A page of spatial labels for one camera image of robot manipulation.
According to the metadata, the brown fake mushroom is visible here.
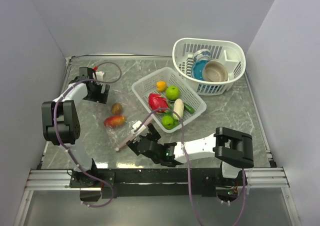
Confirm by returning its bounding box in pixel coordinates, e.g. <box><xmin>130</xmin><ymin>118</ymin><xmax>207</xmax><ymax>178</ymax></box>
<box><xmin>111</xmin><ymin>102</ymin><xmax>123</xmax><ymax>115</ymax></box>

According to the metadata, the green fake apple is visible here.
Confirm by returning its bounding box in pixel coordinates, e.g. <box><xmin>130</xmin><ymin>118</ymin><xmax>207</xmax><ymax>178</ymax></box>
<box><xmin>161</xmin><ymin>114</ymin><xmax>176</xmax><ymax>130</ymax></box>
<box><xmin>165</xmin><ymin>86</ymin><xmax>180</xmax><ymax>101</ymax></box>

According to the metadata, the clear zip top bag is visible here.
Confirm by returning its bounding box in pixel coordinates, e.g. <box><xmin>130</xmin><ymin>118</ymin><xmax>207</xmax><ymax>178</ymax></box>
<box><xmin>100</xmin><ymin>89</ymin><xmax>146</xmax><ymax>153</ymax></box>

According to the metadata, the red fake mango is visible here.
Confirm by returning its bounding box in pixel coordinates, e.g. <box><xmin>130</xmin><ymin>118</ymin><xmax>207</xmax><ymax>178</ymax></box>
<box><xmin>103</xmin><ymin>115</ymin><xmax>126</xmax><ymax>128</ymax></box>

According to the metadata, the red fake dragon fruit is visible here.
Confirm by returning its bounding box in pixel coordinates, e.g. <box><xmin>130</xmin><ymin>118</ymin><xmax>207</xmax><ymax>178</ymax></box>
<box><xmin>148</xmin><ymin>93</ymin><xmax>170</xmax><ymax>114</ymax></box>

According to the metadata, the white rectangular perforated basket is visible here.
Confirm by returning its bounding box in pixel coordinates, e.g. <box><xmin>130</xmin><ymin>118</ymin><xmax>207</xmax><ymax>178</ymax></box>
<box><xmin>131</xmin><ymin>66</ymin><xmax>207</xmax><ymax>134</ymax></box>

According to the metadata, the green fake leafy vegetable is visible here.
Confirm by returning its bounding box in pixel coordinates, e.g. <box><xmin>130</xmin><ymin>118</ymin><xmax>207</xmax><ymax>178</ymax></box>
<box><xmin>184</xmin><ymin>103</ymin><xmax>195</xmax><ymax>114</ymax></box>

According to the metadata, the orange fake fruit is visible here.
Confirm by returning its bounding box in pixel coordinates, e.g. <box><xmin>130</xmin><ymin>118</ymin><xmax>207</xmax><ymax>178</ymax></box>
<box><xmin>156</xmin><ymin>81</ymin><xmax>167</xmax><ymax>92</ymax></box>

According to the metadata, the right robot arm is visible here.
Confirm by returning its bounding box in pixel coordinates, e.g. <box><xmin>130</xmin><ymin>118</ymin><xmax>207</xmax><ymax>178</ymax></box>
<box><xmin>126</xmin><ymin>121</ymin><xmax>254</xmax><ymax>185</ymax></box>

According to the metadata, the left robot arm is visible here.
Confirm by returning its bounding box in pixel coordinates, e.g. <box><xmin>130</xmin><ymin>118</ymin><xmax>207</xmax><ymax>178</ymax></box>
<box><xmin>41</xmin><ymin>67</ymin><xmax>110</xmax><ymax>187</ymax></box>

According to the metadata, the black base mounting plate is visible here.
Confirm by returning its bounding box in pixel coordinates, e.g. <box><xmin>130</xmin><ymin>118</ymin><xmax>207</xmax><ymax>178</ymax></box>
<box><xmin>69</xmin><ymin>168</ymin><xmax>248</xmax><ymax>202</ymax></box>

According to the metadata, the beige ceramic bowl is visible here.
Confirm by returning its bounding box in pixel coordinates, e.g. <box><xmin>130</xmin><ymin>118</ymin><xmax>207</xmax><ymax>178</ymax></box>
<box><xmin>202</xmin><ymin>61</ymin><xmax>229</xmax><ymax>83</ymax></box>

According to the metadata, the blue white patterned bowl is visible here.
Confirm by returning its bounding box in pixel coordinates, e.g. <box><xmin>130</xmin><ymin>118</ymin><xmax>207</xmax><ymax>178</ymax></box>
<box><xmin>192</xmin><ymin>48</ymin><xmax>211</xmax><ymax>63</ymax></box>

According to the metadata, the white oval dish rack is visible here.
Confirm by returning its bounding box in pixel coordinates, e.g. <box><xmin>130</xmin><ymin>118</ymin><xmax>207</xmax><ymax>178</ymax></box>
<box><xmin>172</xmin><ymin>38</ymin><xmax>246</xmax><ymax>96</ymax></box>

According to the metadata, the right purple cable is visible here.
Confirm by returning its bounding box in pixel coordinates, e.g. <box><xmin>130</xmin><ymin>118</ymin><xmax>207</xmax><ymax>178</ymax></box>
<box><xmin>133</xmin><ymin>109</ymin><xmax>249</xmax><ymax>226</ymax></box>

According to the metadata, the purple cable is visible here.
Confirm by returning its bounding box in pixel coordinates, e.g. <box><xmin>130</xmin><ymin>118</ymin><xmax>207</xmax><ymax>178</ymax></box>
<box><xmin>52</xmin><ymin>62</ymin><xmax>123</xmax><ymax>209</ymax></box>
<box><xmin>133</xmin><ymin>109</ymin><xmax>249</xmax><ymax>226</ymax></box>

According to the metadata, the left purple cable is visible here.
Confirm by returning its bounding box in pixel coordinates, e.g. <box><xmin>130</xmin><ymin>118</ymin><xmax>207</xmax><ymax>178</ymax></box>
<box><xmin>52</xmin><ymin>62</ymin><xmax>123</xmax><ymax>209</ymax></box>

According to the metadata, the aluminium frame rail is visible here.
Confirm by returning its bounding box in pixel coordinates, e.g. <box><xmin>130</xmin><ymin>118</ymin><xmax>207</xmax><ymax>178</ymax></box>
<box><xmin>14</xmin><ymin>167</ymin><xmax>301</xmax><ymax>226</ymax></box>

